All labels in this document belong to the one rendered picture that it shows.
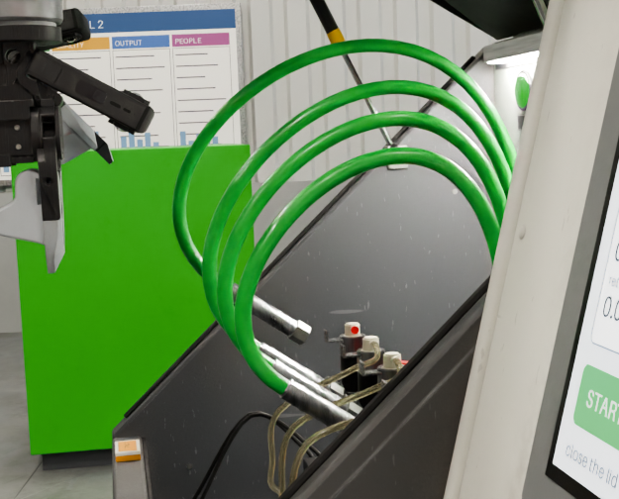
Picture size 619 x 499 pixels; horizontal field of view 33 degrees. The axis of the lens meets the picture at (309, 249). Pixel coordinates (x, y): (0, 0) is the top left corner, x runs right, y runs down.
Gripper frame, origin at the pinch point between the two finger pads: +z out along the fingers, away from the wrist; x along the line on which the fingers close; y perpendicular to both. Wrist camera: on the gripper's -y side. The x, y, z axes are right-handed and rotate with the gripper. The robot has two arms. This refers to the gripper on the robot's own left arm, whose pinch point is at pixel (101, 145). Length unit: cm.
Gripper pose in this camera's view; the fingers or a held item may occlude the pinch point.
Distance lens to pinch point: 120.5
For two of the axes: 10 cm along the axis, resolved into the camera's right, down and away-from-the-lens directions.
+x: -0.3, -1.1, -9.9
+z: 7.1, 6.9, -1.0
